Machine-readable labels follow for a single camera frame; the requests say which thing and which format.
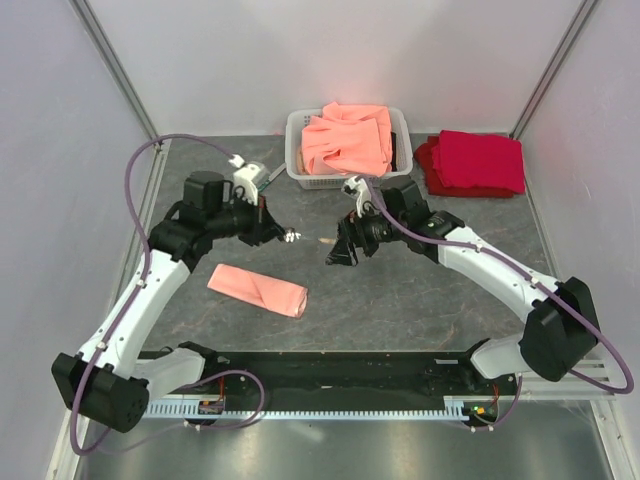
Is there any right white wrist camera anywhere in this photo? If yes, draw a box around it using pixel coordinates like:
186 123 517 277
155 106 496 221
341 176 376 218

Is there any light pink satin napkin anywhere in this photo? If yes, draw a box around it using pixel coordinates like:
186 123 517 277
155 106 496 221
207 264 308 318

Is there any dark item in basket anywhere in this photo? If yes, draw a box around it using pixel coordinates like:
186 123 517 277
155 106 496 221
390 131 398 172

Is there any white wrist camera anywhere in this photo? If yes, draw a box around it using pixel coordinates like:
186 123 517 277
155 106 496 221
341 176 376 218
229 154 270 205

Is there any green handled knife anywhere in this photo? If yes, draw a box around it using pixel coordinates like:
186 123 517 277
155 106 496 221
258 164 286 191

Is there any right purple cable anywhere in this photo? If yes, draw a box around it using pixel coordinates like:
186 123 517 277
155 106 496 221
357 174 635 434

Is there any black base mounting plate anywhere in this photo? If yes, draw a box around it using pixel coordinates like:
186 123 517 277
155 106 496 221
139 349 521 404

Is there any white slotted cable duct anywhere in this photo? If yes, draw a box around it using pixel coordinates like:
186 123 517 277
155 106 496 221
143 396 485 421

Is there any purple cable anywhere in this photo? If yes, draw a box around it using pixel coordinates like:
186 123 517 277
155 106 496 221
357 174 635 434
69 133 266 456

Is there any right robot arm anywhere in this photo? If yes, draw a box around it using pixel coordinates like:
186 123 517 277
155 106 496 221
326 176 600 394

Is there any wooden utensil in basket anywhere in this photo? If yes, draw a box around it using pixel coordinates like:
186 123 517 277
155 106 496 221
296 147 307 175

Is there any right aluminium frame post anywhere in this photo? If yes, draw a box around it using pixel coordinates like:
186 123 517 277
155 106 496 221
509 0 601 140

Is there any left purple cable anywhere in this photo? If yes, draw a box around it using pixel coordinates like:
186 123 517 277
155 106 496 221
69 133 266 456

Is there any aluminium frame post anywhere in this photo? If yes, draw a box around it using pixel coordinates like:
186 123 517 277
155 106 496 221
69 0 158 138
509 0 601 140

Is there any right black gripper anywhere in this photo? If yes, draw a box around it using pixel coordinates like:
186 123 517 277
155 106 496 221
325 201 406 268

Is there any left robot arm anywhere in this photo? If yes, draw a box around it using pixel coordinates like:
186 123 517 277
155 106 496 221
52 162 286 433

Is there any salmon pink cloth pile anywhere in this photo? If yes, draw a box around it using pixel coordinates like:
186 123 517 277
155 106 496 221
300 102 393 177

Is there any white plastic basket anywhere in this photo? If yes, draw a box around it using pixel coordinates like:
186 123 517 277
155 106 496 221
284 107 414 190

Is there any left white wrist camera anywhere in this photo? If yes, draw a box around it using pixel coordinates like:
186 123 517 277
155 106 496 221
229 154 270 205

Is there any left aluminium frame post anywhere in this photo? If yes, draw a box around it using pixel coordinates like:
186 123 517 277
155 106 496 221
69 0 158 138

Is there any red folded cloth stack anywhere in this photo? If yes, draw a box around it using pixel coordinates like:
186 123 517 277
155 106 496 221
414 130 526 198

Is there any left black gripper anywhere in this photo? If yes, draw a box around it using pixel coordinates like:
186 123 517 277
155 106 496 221
207 190 283 246

